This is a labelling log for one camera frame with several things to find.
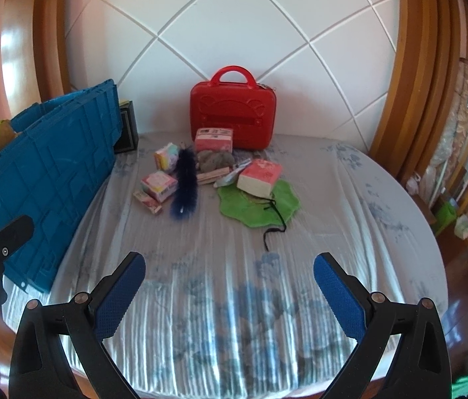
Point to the pink white tissue pack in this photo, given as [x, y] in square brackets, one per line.
[259, 178]

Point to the beige paper tube pack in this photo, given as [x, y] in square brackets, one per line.
[211, 177]

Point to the small pink tissue pack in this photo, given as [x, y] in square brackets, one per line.
[159, 185]

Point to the blue fluffy duster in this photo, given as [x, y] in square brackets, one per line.
[185, 196]

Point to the blue plastic crate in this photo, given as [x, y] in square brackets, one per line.
[51, 172]

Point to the grey furry slipper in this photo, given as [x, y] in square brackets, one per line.
[211, 160]

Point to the red hard carry case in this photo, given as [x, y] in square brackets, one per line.
[232, 99]

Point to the small red snack packet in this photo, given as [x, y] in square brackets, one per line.
[148, 202]

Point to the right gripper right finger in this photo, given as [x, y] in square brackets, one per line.
[420, 366]

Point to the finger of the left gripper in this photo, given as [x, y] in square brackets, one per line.
[15, 235]

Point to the pastel tissue pack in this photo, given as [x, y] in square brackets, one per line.
[165, 158]

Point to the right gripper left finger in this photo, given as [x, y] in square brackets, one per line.
[39, 367]

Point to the black box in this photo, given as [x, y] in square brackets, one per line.
[129, 138]

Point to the wooden headboard frame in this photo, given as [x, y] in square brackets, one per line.
[422, 87]

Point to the green fleece hat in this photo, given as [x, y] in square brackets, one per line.
[256, 212]

